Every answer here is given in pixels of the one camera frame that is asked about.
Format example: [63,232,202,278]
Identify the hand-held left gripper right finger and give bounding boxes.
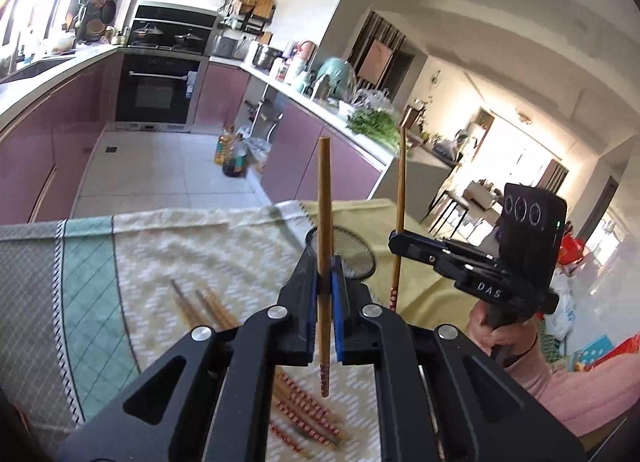
[330,253,587,462]

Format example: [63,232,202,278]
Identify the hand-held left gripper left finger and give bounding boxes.
[57,245,321,462]

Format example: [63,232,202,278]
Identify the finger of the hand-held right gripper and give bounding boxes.
[388,229,497,286]

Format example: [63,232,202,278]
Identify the black mesh utensil holder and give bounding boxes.
[305,225,377,281]

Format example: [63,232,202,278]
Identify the wooden chopstick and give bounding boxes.
[387,126,408,314]
[317,137,333,399]

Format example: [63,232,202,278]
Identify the bunch of patterned wooden chopsticks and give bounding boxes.
[169,278,348,450]

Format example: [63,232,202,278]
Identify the person's right forearm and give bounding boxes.
[504,329,640,439]

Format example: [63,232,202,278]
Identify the person's right hand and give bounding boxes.
[467,299,541,369]

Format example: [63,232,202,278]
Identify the red bag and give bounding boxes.
[554,233,592,269]

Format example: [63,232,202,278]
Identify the white plastic bag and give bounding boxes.
[544,272,577,343]

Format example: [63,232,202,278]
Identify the bunch of green vegetables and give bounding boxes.
[346,109,404,149]

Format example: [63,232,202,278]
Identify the patchwork patterned tablecloth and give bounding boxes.
[0,198,482,462]

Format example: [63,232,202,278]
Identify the pink kitchen base cabinets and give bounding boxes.
[192,62,387,204]
[0,50,124,226]

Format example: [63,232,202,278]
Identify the clear plastic bag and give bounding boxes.
[350,87,396,111]

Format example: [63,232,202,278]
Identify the cooking oil bottles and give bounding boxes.
[222,139,249,178]

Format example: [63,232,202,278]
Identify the yellow cooking oil bottle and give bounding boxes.
[214,126,236,168]

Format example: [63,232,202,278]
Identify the steel stock pot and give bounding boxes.
[252,45,284,69]

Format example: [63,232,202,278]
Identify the black built-in oven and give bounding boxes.
[115,53,208,124]

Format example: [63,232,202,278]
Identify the silver toaster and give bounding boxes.
[210,35,242,59]

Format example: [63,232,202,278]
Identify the black range hood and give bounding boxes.
[130,1,219,26]

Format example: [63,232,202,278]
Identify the black wall rack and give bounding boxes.
[224,0,277,34]

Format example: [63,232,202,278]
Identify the wall-hung pans and utensils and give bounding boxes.
[75,0,120,44]

